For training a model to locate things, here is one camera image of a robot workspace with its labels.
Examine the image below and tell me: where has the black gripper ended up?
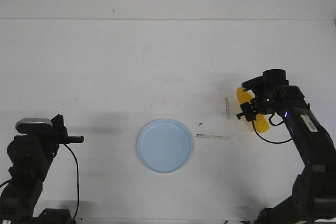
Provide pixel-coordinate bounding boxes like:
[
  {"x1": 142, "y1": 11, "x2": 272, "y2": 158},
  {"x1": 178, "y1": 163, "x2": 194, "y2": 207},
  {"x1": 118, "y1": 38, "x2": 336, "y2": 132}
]
[
  {"x1": 49, "y1": 114, "x2": 84, "y2": 156},
  {"x1": 236, "y1": 69, "x2": 289, "y2": 121}
]

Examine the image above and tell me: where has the yellow corn cob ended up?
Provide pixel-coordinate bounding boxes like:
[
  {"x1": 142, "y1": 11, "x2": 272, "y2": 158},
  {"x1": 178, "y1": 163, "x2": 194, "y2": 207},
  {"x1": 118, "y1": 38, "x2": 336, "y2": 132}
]
[{"x1": 236, "y1": 87, "x2": 269, "y2": 133}]

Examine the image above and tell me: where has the light blue round plate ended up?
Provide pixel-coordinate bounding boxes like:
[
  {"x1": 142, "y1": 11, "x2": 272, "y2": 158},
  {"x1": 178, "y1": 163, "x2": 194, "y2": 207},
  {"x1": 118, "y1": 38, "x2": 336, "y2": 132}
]
[{"x1": 136, "y1": 119, "x2": 192, "y2": 174}]

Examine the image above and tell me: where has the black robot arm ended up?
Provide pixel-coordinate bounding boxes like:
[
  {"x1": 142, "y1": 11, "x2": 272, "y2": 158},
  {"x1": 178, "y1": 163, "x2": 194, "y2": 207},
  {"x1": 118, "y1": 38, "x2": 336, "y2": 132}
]
[
  {"x1": 237, "y1": 69, "x2": 335, "y2": 223},
  {"x1": 1, "y1": 114, "x2": 84, "y2": 223}
]

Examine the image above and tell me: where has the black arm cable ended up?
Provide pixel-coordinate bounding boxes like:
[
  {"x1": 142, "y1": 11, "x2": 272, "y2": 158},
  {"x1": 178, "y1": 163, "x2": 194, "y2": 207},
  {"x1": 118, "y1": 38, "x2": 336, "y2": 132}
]
[
  {"x1": 62, "y1": 144, "x2": 80, "y2": 221},
  {"x1": 251, "y1": 112, "x2": 293, "y2": 145}
]

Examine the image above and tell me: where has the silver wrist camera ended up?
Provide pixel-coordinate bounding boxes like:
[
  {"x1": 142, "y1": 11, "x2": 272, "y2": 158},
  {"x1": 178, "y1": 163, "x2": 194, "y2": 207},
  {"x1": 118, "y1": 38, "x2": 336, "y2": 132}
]
[{"x1": 15, "y1": 118, "x2": 53, "y2": 134}]

